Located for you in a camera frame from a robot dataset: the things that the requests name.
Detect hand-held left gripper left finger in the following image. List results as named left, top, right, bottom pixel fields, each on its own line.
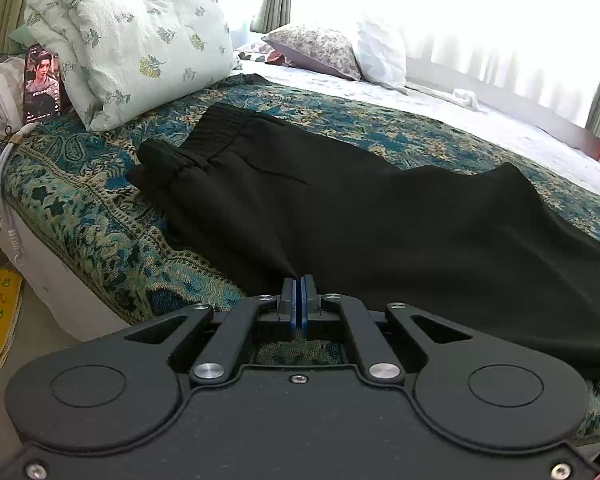
left=124, top=276, right=300, bottom=387

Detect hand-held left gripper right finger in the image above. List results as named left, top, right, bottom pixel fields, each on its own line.
left=300, top=274, right=474, bottom=387

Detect black pants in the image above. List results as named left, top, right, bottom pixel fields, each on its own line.
left=126, top=102, right=600, bottom=382

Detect white bed sheet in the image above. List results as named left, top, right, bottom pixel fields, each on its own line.
left=230, top=57, right=600, bottom=196

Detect teal paisley blanket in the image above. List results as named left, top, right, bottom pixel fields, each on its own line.
left=0, top=74, right=600, bottom=446

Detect white mattress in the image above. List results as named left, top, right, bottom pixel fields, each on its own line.
left=0, top=160, right=131, bottom=348

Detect small dark patterned pillow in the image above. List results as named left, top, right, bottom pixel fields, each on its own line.
left=235, top=41, right=293, bottom=67

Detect grey floral pillow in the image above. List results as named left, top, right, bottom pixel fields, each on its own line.
left=261, top=22, right=363, bottom=82

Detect rolled white towel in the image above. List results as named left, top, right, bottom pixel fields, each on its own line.
left=452, top=87, right=482, bottom=111

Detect white pillow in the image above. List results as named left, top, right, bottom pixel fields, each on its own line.
left=352, top=12, right=411, bottom=93

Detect folded pale green floral quilt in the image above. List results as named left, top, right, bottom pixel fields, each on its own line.
left=7, top=0, right=243, bottom=132

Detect wooden bed headboard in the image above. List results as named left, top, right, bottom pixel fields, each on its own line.
left=405, top=59, right=600, bottom=163

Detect smartphone with lit screen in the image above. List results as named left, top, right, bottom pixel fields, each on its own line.
left=21, top=43, right=62, bottom=126

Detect white sheer curtain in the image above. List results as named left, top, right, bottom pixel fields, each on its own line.
left=290, top=0, right=600, bottom=127

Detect white cloth bag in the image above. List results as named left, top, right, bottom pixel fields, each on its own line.
left=0, top=57, right=28, bottom=139

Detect white charging cable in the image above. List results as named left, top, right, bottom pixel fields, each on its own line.
left=0, top=124, right=49, bottom=262

